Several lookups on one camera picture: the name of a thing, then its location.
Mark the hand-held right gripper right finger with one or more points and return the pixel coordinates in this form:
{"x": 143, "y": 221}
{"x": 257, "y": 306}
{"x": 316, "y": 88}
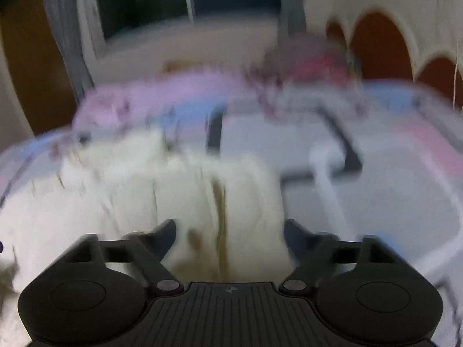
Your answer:
{"x": 293, "y": 235}

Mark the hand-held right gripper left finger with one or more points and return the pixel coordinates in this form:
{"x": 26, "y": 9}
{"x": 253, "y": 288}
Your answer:
{"x": 165, "y": 236}

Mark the cream white garment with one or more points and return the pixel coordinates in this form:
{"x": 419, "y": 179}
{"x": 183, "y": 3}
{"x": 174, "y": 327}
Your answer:
{"x": 137, "y": 202}

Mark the red pink folded clothes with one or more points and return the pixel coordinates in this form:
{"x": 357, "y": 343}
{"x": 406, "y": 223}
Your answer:
{"x": 320, "y": 65}

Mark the pile of folded clothes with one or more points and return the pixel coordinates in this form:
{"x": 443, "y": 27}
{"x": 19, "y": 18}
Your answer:
{"x": 304, "y": 45}

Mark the patterned pastel bed sheet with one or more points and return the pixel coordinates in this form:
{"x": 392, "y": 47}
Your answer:
{"x": 390, "y": 173}

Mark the pink blanket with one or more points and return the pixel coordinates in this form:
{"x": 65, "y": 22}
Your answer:
{"x": 155, "y": 94}

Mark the yellow cloth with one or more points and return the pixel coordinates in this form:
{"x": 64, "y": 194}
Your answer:
{"x": 174, "y": 66}

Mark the brown wooden door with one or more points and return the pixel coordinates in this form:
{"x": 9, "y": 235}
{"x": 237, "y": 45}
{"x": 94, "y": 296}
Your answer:
{"x": 36, "y": 61}

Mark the grey curtain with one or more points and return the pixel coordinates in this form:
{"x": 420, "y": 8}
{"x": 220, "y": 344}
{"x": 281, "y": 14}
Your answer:
{"x": 291, "y": 3}
{"x": 68, "y": 32}

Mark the cream and brown headboard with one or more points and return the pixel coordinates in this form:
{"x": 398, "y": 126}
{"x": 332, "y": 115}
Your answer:
{"x": 412, "y": 3}

